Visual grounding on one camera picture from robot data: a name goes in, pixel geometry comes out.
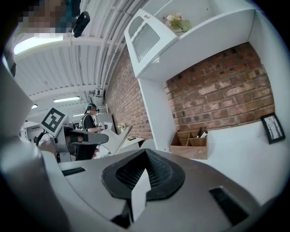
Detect background white desk unit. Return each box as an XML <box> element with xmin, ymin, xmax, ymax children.
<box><xmin>94</xmin><ymin>104</ymin><xmax>145</xmax><ymax>157</ymax></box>

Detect wooden desk organizer box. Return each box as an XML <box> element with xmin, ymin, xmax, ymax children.
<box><xmin>169</xmin><ymin>127</ymin><xmax>209</xmax><ymax>161</ymax></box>

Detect white desk shelf unit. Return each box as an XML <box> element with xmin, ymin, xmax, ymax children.
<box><xmin>124</xmin><ymin>0</ymin><xmax>290</xmax><ymax>155</ymax></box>

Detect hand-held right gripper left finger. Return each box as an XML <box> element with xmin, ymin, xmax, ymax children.
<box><xmin>58</xmin><ymin>149</ymin><xmax>147</xmax><ymax>232</ymax></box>

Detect person's head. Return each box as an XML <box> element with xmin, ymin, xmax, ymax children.
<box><xmin>17</xmin><ymin>0</ymin><xmax>77</xmax><ymax>34</ymax></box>

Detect person's left forearm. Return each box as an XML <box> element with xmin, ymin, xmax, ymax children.
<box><xmin>38</xmin><ymin>139</ymin><xmax>57</xmax><ymax>157</ymax></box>

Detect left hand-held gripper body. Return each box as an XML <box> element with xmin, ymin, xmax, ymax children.
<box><xmin>40</xmin><ymin>107</ymin><xmax>79</xmax><ymax>163</ymax></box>

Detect black picture frame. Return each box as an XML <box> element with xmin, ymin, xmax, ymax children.
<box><xmin>260</xmin><ymin>113</ymin><xmax>286</xmax><ymax>145</ymax></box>

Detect black head-mounted camera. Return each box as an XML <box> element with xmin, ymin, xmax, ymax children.
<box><xmin>72</xmin><ymin>10</ymin><xmax>91</xmax><ymax>39</ymax></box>

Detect pale artificial flower bunch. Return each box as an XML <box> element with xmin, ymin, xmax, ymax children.
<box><xmin>164</xmin><ymin>13</ymin><xmax>193</xmax><ymax>33</ymax></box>

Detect white ceiling pipes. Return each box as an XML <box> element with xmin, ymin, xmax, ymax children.
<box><xmin>94</xmin><ymin>0</ymin><xmax>145</xmax><ymax>97</ymax></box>

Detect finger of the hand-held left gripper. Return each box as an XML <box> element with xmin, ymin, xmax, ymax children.
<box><xmin>70</xmin><ymin>130</ymin><xmax>110</xmax><ymax>145</ymax></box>

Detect long ceiling light tube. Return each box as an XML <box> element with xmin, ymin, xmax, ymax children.
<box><xmin>52</xmin><ymin>96</ymin><xmax>81</xmax><ymax>103</ymax></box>

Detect large ceiling light panel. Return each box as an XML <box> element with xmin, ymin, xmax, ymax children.
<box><xmin>13</xmin><ymin>34</ymin><xmax>64</xmax><ymax>55</ymax></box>

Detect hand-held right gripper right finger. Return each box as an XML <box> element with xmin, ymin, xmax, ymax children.
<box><xmin>130</xmin><ymin>149</ymin><xmax>261</xmax><ymax>232</ymax></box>

